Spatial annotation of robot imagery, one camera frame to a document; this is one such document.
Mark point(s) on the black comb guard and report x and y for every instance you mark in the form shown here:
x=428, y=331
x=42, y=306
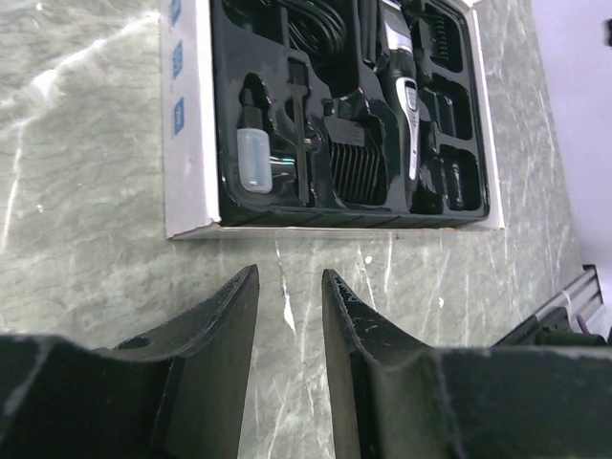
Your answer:
x=439, y=40
x=357, y=160

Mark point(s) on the silver hair clipper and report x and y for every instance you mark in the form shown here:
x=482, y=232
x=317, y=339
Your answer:
x=399, y=82

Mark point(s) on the black cleaning brush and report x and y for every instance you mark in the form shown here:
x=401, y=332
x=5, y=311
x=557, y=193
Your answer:
x=299, y=89

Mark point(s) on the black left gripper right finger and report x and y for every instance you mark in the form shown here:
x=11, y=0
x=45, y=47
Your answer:
x=393, y=396

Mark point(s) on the white hair clipper box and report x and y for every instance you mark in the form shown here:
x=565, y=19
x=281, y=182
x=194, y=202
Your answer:
x=336, y=116

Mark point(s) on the black comb guard in box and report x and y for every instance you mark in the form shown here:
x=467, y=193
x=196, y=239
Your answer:
x=357, y=160

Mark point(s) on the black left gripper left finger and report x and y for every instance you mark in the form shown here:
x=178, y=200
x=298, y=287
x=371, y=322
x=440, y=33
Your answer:
x=175, y=391

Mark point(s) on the small oil bottle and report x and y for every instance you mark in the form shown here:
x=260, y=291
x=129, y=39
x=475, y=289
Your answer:
x=253, y=148

